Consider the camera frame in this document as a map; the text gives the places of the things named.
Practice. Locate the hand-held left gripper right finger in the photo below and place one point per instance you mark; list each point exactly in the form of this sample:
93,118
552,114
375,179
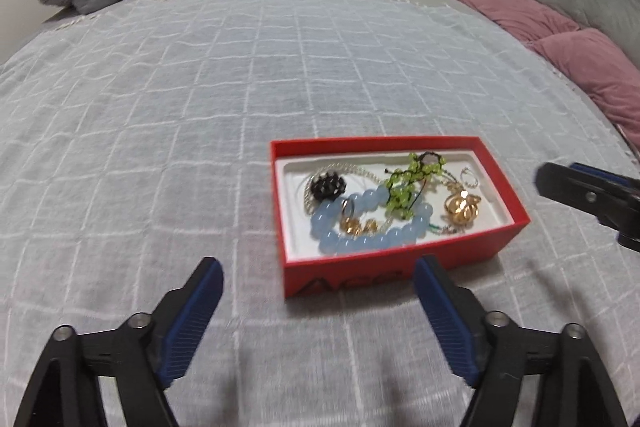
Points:
442,322

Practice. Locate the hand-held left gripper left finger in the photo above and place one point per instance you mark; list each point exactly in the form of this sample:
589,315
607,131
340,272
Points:
192,322

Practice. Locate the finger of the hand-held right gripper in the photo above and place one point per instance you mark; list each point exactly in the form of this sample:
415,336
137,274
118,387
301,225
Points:
600,174
565,187

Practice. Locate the red cardboard box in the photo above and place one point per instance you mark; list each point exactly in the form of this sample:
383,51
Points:
360,269

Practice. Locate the gold hoop flower earring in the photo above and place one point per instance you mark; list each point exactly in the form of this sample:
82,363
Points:
350,227

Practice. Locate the pink pillow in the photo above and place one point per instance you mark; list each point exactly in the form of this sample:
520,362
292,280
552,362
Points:
595,67
505,7

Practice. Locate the grey checked bedspread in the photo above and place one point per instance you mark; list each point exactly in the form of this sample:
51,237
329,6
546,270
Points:
150,132

